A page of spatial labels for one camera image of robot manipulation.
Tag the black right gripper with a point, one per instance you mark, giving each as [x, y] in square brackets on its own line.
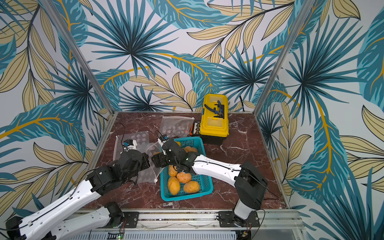
[169, 147]

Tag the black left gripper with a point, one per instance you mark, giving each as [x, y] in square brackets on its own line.
[145, 161]

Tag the clear zipper bag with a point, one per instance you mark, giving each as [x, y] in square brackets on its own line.
[151, 174]

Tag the teal plastic basket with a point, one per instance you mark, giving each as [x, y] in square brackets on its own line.
[205, 182]

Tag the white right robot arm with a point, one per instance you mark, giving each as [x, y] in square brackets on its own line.
[250, 184]

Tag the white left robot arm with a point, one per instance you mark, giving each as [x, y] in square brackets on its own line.
[52, 222]

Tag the clear dotted bag rear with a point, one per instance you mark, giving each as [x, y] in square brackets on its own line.
[176, 126]

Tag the clear dotted bag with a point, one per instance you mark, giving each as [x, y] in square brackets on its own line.
[140, 137]
[176, 126]

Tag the clear dotted bag left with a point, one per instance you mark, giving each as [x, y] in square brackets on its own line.
[140, 137]

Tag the potato orange middle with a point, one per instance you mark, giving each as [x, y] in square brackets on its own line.
[184, 177]

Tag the yellow black toolbox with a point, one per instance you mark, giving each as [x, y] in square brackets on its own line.
[214, 130]

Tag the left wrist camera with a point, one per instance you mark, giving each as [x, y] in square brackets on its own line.
[130, 145]

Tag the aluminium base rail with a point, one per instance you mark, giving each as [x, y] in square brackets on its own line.
[202, 224]

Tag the aluminium corner post left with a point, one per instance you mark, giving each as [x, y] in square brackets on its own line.
[59, 22]

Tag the aluminium corner post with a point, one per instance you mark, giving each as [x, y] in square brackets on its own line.
[291, 37]
[59, 22]

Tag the aluminium corner post right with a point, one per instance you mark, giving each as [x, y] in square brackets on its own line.
[291, 37]

